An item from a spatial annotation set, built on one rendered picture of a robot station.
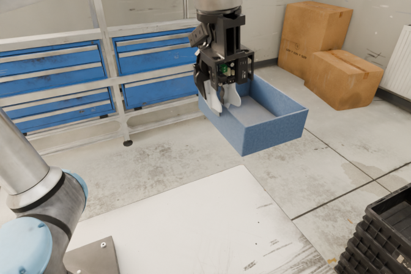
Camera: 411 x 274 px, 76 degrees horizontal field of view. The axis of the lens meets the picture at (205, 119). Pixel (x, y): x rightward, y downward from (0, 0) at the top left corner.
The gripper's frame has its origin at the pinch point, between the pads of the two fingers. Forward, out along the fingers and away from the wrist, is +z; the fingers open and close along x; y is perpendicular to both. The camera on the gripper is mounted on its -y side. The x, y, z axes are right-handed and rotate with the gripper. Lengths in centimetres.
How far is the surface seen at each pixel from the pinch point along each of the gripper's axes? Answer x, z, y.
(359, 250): 52, 79, 14
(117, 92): -17, 61, -141
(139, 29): 9, 21, -141
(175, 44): 33, 38, -143
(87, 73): -32, 42, -141
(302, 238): 17.7, 43.5, 13.3
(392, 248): 53, 65, 22
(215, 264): -8.1, 41.3, 9.7
